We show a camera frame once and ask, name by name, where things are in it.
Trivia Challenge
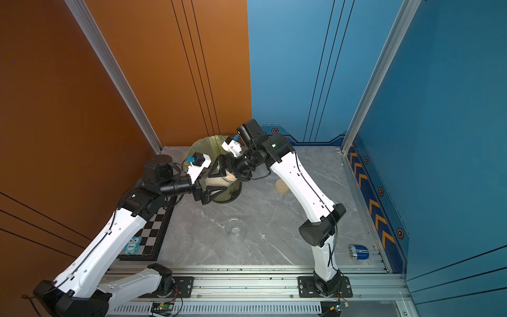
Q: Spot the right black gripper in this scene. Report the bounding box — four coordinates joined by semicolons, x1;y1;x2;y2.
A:
208;148;261;182

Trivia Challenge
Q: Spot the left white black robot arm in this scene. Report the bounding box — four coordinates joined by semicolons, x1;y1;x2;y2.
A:
33;153;235;316

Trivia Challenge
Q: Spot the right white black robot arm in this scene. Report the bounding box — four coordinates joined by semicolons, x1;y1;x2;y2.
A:
221;120;347;297

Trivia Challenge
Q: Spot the yellow-green plastic bin liner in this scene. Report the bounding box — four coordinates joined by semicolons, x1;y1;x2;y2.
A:
186;136;227;165

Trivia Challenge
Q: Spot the black white checkerboard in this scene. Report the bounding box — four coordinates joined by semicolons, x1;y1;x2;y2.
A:
118;197;178;261

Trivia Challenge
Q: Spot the blue owl figurine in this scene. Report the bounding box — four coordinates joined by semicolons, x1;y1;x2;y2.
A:
124;236;142;256

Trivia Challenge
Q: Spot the left green circuit board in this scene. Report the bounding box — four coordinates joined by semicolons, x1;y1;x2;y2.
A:
150;302;174;316

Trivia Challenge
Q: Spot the green circuit board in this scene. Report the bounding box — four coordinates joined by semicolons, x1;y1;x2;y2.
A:
150;302;174;316
328;301;350;316

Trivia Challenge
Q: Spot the blue silver can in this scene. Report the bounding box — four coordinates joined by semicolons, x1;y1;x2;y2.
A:
349;244;370;260

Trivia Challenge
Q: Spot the right green circuit board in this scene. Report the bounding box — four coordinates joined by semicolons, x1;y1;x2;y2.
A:
328;301;350;316

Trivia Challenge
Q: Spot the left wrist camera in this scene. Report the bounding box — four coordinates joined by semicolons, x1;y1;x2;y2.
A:
186;152;211;184

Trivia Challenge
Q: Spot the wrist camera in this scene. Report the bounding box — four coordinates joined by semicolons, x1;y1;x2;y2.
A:
186;152;211;184
221;137;243;158

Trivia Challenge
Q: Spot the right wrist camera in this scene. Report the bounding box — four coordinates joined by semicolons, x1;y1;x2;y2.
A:
221;137;243;158

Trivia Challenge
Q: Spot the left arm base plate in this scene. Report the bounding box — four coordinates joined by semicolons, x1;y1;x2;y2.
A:
153;276;195;299

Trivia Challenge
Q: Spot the aluminium front rail frame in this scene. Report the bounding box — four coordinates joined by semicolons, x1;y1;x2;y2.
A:
111;264;419;316

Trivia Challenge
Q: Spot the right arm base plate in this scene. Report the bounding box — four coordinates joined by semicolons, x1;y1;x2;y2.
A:
297;276;353;299

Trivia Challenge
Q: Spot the left aluminium corner post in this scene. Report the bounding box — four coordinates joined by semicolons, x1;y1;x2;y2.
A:
65;0;163;154

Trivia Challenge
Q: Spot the aluminium corner post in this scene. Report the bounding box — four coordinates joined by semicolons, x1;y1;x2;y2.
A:
65;0;163;154
341;0;421;155

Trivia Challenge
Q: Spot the right aluminium corner post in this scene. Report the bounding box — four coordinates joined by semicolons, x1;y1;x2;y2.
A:
341;0;421;155

